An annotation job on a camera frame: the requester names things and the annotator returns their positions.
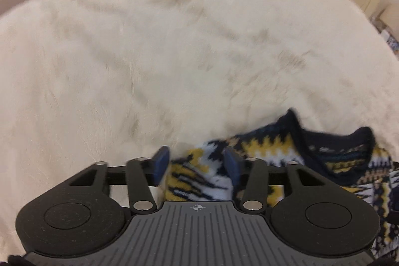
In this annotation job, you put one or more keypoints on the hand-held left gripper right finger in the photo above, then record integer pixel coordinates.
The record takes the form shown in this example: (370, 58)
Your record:
(233, 168)

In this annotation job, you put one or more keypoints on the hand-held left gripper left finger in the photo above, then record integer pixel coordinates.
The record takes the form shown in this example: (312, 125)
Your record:
(160, 166)

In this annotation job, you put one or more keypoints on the yellow navy patterned knit sweater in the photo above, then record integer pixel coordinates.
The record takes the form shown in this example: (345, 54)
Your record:
(327, 153)

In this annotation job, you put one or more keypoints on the cream bedspread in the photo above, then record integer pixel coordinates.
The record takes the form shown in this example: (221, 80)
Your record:
(156, 51)

